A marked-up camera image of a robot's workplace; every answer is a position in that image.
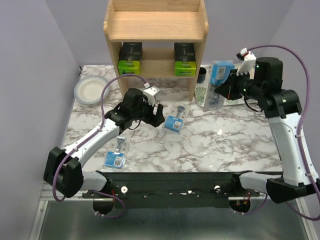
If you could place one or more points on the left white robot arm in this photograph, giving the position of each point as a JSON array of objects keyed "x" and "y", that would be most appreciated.
[{"x": 64, "y": 167}]

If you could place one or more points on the floral serving tray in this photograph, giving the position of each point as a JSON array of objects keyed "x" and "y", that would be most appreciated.
[{"x": 202, "y": 96}]

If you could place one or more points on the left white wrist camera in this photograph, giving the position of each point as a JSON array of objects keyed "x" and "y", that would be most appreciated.
[{"x": 151, "y": 93}]

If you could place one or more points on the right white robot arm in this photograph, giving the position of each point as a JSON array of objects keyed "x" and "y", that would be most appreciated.
[{"x": 261, "y": 80}]

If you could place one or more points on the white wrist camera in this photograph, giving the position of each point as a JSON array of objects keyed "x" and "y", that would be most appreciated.
[
  {"x": 151, "y": 93},
  {"x": 248, "y": 60}
]

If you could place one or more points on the blue razor blister pack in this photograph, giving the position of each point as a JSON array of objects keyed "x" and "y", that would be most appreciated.
[
  {"x": 176, "y": 118},
  {"x": 117, "y": 152},
  {"x": 220, "y": 71}
]

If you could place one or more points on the wooden two-tier shelf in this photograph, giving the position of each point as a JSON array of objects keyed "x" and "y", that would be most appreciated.
[{"x": 157, "y": 21}]

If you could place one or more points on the white blue-rimmed bowl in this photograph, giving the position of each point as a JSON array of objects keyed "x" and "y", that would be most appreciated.
[{"x": 88, "y": 90}]

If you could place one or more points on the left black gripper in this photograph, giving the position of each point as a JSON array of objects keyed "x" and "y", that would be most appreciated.
[{"x": 156, "y": 120}]

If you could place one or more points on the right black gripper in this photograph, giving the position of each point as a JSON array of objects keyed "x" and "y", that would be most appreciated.
[{"x": 228, "y": 89}]

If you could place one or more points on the black green razor box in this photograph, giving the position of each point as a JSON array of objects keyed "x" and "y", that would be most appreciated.
[
  {"x": 130, "y": 58},
  {"x": 184, "y": 59}
]

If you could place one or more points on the aluminium rail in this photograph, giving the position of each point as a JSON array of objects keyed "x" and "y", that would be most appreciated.
[{"x": 47, "y": 194}]

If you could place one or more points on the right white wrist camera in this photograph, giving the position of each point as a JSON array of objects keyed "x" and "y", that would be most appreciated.
[{"x": 248, "y": 60}]

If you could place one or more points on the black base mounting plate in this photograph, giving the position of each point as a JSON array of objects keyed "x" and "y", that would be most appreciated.
[{"x": 175, "y": 189}]

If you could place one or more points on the dark blue cup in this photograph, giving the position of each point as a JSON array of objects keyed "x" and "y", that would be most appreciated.
[{"x": 201, "y": 75}]

